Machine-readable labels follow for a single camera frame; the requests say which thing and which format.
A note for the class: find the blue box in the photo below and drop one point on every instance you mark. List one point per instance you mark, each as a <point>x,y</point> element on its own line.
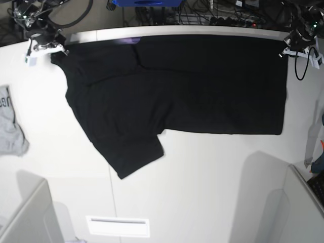
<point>147,3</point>

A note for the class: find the white table slot plate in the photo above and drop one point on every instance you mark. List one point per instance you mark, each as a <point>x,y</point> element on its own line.
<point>119,227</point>

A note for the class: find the beige partition panel left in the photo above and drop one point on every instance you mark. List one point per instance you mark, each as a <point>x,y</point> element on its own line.
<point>35,219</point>

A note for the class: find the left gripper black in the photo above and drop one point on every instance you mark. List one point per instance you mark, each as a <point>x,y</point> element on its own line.
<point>301,36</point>

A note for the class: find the beige partition panel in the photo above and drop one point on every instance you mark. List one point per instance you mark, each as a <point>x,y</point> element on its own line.
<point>305,219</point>
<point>35,219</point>

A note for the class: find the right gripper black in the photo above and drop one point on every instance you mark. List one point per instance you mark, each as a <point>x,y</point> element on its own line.
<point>47,39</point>

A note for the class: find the black T-shirt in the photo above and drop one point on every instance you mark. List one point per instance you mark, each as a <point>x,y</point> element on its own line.
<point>125,95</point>

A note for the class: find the black power strip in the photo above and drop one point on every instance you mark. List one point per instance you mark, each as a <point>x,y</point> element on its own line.
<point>233,22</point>

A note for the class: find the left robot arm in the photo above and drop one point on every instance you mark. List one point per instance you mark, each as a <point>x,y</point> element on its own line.
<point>306,12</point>

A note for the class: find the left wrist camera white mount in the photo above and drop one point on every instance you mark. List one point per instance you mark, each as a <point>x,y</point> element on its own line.
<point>316,59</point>

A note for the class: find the grey T-shirt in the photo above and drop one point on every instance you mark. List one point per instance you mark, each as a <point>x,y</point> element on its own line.
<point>13,141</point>

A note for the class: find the beige partition panel right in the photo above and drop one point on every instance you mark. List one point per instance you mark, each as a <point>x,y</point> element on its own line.
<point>305,219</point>

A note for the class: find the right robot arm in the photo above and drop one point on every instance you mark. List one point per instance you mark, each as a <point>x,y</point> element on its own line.
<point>33,17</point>

